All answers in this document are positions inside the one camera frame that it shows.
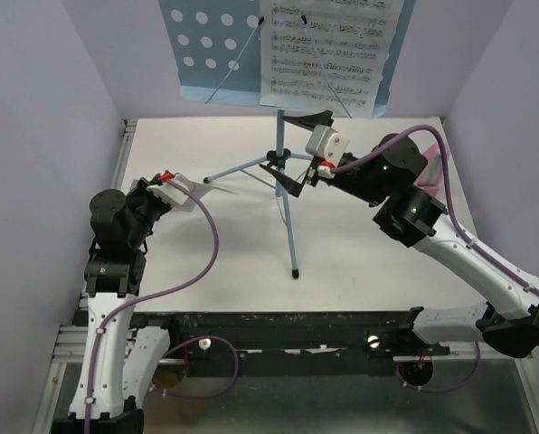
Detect sheet music pages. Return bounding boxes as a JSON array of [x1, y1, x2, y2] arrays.
[[260, 1, 415, 118]]

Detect pink metronome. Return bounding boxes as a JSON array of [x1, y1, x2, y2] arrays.
[[415, 143, 443, 197]]

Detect blue music stand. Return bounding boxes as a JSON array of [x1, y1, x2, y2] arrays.
[[158, 0, 418, 279]]

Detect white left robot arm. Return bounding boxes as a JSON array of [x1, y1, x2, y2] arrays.
[[51, 178, 181, 433]]

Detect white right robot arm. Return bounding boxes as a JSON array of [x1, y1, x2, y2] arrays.
[[263, 110, 539, 358]]

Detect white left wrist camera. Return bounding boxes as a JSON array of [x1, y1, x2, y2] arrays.
[[147, 171, 195, 207]]

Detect aluminium frame rail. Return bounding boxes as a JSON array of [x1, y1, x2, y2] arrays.
[[29, 119, 137, 434]]

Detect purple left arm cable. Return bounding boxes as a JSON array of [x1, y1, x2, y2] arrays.
[[81, 178, 241, 434]]

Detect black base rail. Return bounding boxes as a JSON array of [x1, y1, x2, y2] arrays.
[[70, 309, 510, 379]]

